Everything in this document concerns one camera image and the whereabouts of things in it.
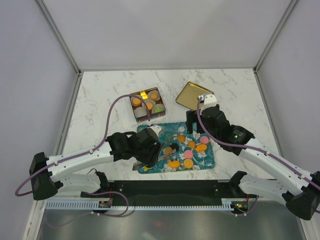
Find white paper cup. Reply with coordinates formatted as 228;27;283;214
151;103;165;114
134;107;148;118
147;90;160;101
130;95;142;107
142;99;156;111

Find black sandwich cookie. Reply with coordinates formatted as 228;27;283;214
170;143;179;152

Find orange swirl cookie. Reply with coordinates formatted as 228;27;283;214
187;140;197;149

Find square cookie tin box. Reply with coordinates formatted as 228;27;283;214
130;87;166;123

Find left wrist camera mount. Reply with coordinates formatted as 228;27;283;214
148;125;163;137

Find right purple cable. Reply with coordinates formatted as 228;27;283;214
196;96;320;188

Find orange fish cookie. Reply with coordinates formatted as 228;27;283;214
194;144;208;153
167;160;181;168

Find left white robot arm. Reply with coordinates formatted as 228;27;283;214
29;125;163;201

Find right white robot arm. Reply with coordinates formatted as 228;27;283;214
185;105;320;221

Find green round cookie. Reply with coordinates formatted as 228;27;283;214
154;107;163;113

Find gold tin lid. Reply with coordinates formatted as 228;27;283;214
175;81;214;111

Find metal serving tongs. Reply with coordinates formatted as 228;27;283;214
132;150;176;171

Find purple cable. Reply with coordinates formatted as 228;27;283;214
14;93;152;196
196;96;320;188

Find teal floral tray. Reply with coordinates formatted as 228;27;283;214
138;122;216;174

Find orange dotted round cookie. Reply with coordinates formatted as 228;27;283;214
183;158;194;169

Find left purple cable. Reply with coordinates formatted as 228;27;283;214
14;93;152;196

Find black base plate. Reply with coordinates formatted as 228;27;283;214
96;180;247;206

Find pink sandwich cookie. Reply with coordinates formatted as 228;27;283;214
200;136;209;145
184;150;193;159

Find white slotted cable duct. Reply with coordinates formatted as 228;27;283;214
44;198;244;211

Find orange chip cookie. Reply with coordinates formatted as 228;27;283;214
177;134;186;143

